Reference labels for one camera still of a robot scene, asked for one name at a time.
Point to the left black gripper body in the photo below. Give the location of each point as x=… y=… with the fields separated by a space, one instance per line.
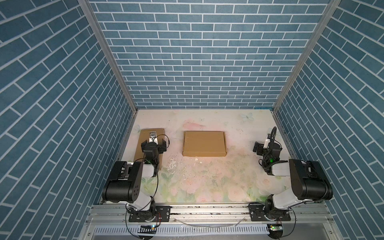
x=159 y=150

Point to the aluminium corner post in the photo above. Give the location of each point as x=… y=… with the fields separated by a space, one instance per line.
x=318 y=30
x=95 y=26

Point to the green circuit board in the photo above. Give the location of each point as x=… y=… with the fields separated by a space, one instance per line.
x=147 y=230
x=275 y=228

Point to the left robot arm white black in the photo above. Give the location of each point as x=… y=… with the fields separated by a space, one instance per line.
x=123 y=184

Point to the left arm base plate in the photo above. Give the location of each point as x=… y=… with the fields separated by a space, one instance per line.
x=163 y=212

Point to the brown cardboard box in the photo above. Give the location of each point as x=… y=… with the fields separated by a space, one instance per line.
x=204 y=144
x=144 y=135

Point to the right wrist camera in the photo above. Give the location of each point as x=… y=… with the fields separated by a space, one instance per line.
x=267 y=141

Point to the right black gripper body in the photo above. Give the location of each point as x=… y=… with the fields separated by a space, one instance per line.
x=262 y=151

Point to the left green circuit board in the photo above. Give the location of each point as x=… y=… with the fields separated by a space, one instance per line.
x=147 y=230

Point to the left aluminium corner post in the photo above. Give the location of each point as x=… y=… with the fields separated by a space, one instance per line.
x=95 y=26

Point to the aluminium front rail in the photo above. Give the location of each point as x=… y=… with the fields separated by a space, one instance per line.
x=214 y=213

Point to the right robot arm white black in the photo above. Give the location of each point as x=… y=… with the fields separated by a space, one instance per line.
x=309 y=182

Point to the right aluminium corner post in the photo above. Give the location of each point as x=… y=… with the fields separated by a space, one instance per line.
x=318 y=30

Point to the right green circuit board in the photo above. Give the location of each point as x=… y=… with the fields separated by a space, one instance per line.
x=275 y=228

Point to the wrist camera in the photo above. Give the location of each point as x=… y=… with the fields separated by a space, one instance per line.
x=152 y=136
x=267 y=141

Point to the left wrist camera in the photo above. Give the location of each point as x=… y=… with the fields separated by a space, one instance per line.
x=152 y=136

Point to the white slotted cable duct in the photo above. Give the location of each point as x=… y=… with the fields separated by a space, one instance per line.
x=184 y=230

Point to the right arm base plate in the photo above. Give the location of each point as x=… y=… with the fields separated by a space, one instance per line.
x=260 y=213

